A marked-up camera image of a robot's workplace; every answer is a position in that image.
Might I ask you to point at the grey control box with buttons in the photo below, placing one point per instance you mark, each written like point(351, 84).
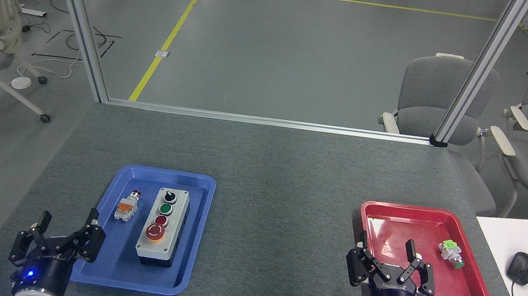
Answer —
point(161, 228)

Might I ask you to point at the red push button orange block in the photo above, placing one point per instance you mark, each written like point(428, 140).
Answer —
point(127, 206)

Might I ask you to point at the red plastic tray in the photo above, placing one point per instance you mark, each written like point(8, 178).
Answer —
point(405, 225)

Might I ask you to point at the blue plastic tray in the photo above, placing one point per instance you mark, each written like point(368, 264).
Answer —
point(128, 272)

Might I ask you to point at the black computer mouse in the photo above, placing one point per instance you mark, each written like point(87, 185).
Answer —
point(522, 267)

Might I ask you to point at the white round floor device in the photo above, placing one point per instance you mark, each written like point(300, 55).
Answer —
point(21, 83)

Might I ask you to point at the metal floor socket plate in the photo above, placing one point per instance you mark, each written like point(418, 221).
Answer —
point(162, 53)

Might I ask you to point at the white table foot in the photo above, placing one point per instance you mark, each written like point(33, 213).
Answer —
point(29, 11)

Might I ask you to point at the green push button switch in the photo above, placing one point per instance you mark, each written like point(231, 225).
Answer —
point(450, 254)

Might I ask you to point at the black post corner bracket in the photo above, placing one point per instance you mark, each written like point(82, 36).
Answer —
point(438, 142)

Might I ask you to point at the silver aluminium rail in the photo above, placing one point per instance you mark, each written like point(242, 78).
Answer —
point(267, 121)

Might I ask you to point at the silver aluminium post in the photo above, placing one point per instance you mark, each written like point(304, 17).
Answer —
point(482, 69)
point(80, 20)

